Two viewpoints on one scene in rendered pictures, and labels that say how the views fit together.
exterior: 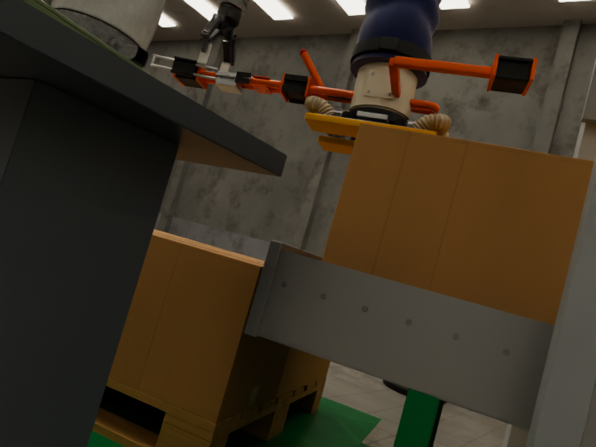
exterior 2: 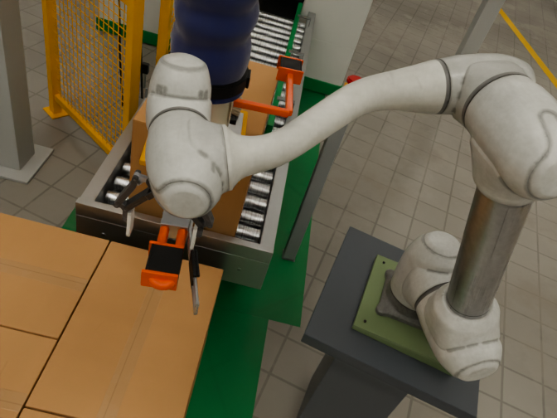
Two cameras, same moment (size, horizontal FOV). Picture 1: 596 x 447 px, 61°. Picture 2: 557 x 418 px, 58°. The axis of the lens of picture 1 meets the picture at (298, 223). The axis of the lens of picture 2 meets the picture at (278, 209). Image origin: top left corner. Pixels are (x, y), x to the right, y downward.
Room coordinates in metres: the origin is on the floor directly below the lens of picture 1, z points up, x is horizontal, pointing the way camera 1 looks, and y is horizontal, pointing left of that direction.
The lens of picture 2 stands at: (1.68, 1.13, 1.89)
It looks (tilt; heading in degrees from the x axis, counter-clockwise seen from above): 41 degrees down; 244
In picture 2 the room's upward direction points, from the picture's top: 18 degrees clockwise
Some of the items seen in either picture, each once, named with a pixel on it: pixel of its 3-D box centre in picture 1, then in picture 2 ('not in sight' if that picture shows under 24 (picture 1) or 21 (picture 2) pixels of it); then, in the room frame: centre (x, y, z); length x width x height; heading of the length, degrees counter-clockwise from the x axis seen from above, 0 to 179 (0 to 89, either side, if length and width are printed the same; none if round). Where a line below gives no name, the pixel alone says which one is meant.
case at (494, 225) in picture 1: (466, 240); (208, 135); (1.30, -0.43, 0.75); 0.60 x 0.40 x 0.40; 69
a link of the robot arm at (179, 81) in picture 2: not in sight; (179, 104); (1.56, 0.40, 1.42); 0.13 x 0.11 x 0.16; 87
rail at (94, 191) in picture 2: not in sight; (174, 74); (1.33, -1.30, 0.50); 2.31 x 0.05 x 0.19; 69
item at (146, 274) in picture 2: (192, 75); (162, 265); (1.56, 0.44, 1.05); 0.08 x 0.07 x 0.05; 75
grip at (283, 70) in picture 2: (511, 74); (289, 70); (1.08, -0.36, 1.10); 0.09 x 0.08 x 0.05; 165
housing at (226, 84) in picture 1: (230, 82); (176, 221); (1.52, 0.31, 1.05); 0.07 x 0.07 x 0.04; 75
